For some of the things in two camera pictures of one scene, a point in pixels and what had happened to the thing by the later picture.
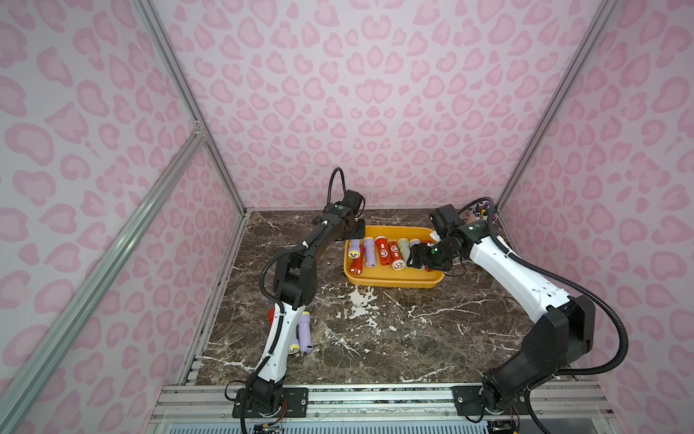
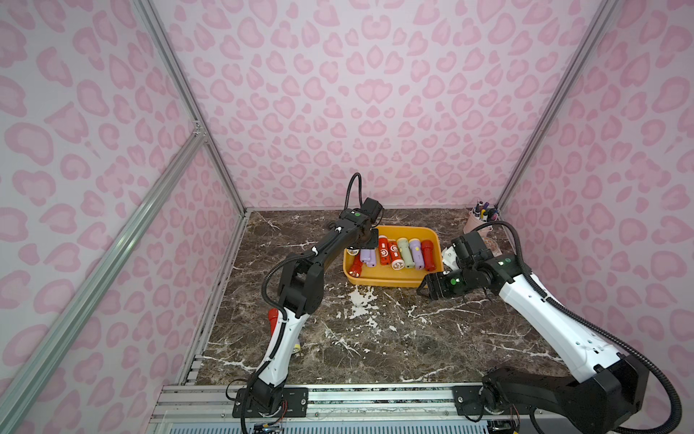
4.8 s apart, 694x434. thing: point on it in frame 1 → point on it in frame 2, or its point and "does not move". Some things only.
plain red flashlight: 357,264 does not move
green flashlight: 404,245 does not move
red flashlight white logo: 381,242 does not move
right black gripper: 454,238 → 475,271
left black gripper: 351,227 → 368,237
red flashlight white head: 398,263 does not move
